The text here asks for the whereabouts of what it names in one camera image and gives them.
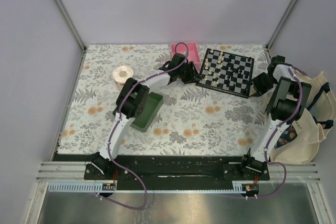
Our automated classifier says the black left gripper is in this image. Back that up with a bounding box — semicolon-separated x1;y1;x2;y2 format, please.
177;62;202;84

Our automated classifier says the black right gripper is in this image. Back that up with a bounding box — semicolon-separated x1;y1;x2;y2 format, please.
246;72;277;98

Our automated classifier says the pink plastic box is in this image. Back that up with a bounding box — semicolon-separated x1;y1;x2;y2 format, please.
170;42;202;72

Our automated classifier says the black white chess board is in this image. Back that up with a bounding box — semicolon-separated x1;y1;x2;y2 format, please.
196;48;254;98

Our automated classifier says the green plastic tray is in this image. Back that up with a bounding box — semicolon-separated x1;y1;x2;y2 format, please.
131;92;163;133

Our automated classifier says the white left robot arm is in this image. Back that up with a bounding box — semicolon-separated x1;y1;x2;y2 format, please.
92;53;201;179

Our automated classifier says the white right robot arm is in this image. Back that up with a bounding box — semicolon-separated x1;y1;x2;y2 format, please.
239;55;312;180

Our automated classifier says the floral patterned table mat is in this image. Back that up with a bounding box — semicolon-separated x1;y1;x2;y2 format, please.
57;44;268;156

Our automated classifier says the pink toilet paper roll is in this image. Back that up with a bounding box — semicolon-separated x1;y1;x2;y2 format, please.
112;66;133;90

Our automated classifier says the cream canvas tote bag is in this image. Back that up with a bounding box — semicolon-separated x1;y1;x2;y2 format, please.
270;72;335;165

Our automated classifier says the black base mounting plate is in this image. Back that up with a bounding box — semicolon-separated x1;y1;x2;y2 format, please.
53;153;270;191

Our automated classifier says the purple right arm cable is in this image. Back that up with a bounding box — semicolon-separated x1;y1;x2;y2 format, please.
245;65;307;200

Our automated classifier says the white slotted cable duct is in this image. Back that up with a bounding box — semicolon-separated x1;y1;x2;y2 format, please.
48;182;117;193

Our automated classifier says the aluminium rail frame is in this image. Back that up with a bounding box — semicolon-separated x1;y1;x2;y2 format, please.
36;161;92;182

